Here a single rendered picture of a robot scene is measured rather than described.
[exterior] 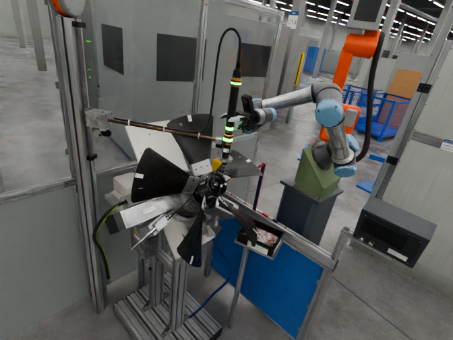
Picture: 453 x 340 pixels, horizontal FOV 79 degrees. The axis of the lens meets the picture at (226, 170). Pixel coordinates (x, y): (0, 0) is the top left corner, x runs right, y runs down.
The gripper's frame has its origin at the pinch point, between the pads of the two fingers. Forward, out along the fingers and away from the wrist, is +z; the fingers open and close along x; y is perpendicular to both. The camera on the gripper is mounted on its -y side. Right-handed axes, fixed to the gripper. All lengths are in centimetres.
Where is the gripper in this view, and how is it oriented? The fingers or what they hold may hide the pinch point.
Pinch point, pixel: (226, 117)
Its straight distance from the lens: 119.5
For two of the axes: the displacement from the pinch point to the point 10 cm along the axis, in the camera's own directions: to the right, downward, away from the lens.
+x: -7.2, -4.0, 5.7
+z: -6.8, 2.4, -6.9
